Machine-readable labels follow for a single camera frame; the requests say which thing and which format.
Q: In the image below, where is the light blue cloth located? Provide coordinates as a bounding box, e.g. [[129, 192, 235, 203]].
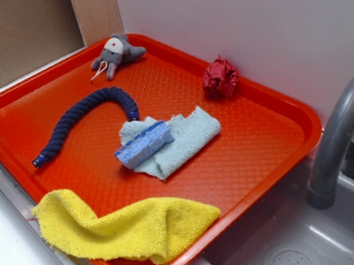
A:
[[119, 106, 221, 181]]

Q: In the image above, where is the blue sponge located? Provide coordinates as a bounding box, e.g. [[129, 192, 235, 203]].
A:
[[115, 121, 174, 169]]

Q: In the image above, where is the orange plastic tray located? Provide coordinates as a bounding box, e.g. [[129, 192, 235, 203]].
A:
[[0, 34, 321, 265]]

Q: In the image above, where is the crumpled red foil ball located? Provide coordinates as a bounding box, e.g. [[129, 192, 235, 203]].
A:
[[202, 55, 239, 98]]

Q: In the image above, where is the yellow microfiber cloth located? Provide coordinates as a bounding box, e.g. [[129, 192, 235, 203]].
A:
[[32, 189, 220, 265]]

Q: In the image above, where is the gray plush mouse toy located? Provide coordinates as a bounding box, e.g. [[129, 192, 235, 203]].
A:
[[90, 33, 146, 82]]

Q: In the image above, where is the gray plastic sink basin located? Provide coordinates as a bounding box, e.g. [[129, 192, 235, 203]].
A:
[[191, 159, 354, 265]]

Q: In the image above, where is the light wooden board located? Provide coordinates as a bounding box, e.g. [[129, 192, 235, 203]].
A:
[[71, 0, 124, 46]]

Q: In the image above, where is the cardboard panel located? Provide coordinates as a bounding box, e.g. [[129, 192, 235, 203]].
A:
[[0, 0, 84, 89]]

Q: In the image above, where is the gray plastic faucet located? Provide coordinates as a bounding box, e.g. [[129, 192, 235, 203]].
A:
[[306, 78, 354, 209]]

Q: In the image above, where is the dark blue rope toy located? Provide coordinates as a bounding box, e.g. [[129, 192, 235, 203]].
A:
[[31, 87, 139, 169]]

